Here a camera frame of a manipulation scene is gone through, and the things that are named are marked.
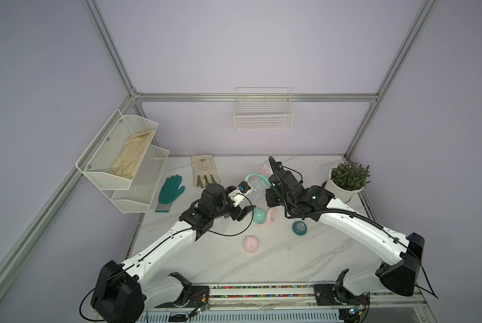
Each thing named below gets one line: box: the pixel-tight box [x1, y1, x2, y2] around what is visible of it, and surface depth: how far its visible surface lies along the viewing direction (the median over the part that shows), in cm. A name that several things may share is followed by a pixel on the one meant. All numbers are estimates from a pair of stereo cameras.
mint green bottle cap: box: [253, 207, 266, 225], surface depth 93 cm
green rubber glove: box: [154, 174, 186, 213], surface depth 106 cm
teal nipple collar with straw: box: [292, 220, 308, 237], surface depth 91 cm
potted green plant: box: [324, 160, 372, 204], surface depth 92 cm
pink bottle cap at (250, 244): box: [243, 235, 260, 254], surface depth 85 cm
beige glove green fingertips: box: [191, 154, 221, 189], surface depth 117 cm
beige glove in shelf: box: [109, 129, 155, 180], surface depth 80 cm
